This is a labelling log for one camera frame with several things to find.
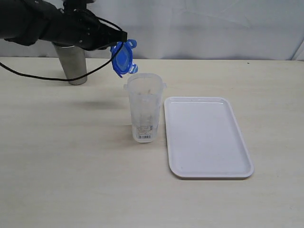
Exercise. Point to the white rectangular plastic tray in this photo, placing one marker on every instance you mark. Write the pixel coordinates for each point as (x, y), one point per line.
(204, 140)

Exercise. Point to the stainless steel tumbler cup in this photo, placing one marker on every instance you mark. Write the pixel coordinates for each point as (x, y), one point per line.
(72, 60)

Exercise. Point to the clear tall plastic container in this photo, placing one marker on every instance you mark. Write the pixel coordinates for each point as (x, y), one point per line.
(145, 98)

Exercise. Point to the blue plastic container lid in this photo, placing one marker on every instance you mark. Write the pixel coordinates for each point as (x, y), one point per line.
(122, 58)

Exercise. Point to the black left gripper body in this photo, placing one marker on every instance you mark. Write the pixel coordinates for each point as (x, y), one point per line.
(75, 25)

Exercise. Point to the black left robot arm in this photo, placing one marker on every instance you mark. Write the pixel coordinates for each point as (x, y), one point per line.
(26, 21)

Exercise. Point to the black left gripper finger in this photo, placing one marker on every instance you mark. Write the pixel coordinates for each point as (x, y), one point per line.
(111, 34)

